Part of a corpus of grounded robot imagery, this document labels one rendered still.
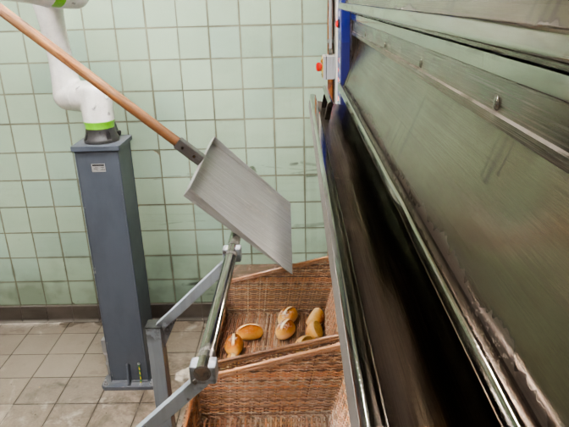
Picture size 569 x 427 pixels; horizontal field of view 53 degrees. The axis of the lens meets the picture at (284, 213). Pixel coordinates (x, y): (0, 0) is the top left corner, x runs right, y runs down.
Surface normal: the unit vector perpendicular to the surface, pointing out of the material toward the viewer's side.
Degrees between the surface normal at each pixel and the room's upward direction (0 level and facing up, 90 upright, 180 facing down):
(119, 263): 90
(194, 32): 90
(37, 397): 0
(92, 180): 90
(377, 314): 10
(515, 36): 70
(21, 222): 90
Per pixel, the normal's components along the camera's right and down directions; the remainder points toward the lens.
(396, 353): 0.15, -0.92
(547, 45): -0.95, -0.30
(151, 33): -0.02, 0.36
